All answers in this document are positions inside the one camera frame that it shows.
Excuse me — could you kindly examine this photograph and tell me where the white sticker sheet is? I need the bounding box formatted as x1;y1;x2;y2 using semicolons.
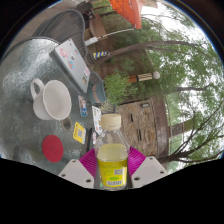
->
91;105;103;136

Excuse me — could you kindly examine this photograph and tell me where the flat round red coaster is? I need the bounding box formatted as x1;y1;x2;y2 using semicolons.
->
41;134;65;164

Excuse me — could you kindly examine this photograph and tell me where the yellow square card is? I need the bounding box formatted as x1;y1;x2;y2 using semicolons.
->
72;121;87;145

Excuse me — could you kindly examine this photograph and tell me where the small dark ring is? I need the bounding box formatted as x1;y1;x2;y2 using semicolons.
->
60;117;73;132

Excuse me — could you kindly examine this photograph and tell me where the silver laptop with stickers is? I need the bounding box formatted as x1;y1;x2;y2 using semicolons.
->
49;37;92;94

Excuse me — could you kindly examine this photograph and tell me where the striped lamp post with globe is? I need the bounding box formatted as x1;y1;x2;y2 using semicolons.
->
128;70;161;84

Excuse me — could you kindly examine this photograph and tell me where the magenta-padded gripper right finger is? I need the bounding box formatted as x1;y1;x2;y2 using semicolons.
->
127;145;169;189

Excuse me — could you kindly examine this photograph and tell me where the white ceramic mug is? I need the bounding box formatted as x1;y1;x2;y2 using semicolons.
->
29;78;73;121

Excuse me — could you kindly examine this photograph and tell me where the blue yellow striped cone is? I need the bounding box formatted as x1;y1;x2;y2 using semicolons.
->
92;50;111;61

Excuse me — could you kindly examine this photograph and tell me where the forked trunk tree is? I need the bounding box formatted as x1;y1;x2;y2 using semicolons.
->
93;39;214;66

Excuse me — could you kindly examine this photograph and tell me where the green plant in blue pot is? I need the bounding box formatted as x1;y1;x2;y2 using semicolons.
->
88;69;134;106

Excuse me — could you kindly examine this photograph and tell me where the orange canopy with pole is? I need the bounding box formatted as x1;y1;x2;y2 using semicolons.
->
84;0;148;46

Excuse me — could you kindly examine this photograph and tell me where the clear bottle with yellow label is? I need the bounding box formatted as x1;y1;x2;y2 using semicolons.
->
93;113;132;191

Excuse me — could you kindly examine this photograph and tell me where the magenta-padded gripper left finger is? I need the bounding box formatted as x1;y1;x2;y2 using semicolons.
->
58;148;99;189

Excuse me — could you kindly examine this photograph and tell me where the blue sticker card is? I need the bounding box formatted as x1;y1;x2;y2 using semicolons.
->
77;95;89;118

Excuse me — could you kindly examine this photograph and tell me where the dark trunk tree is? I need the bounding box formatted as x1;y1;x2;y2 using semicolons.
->
156;99;224;166

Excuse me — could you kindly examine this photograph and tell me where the wooden bench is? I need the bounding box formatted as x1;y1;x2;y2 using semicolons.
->
83;13;108;43

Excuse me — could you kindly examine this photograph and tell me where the dark wicker chair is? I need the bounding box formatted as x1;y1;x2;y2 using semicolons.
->
74;1;94;16

